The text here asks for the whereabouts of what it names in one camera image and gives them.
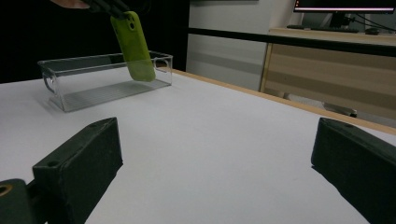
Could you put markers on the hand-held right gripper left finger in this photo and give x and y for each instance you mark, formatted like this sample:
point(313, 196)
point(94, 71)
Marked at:
point(81, 165)

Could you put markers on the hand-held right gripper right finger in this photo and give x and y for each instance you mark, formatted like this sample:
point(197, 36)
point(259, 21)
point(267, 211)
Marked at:
point(355, 161)

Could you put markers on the green phone case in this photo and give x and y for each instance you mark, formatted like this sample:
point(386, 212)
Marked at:
point(134, 46)

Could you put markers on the clear plastic container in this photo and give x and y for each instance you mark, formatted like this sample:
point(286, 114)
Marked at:
point(102, 84)

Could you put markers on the black curtain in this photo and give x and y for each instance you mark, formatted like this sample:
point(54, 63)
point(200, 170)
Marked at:
point(62, 34)

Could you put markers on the wooden desk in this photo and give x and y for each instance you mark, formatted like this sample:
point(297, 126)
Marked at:
point(330, 74)

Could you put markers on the white cabinet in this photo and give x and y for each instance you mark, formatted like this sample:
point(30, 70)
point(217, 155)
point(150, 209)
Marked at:
point(224, 56)

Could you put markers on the black computer mouse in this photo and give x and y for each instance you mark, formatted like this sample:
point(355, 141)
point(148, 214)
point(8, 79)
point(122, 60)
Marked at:
point(372, 31)

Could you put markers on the black keyboard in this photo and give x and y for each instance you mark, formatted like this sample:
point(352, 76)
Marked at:
point(323, 29)

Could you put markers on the computer monitor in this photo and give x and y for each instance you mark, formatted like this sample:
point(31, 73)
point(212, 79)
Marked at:
point(344, 7)

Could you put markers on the black horizontal frame bar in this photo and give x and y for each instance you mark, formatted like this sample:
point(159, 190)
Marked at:
point(280, 39)

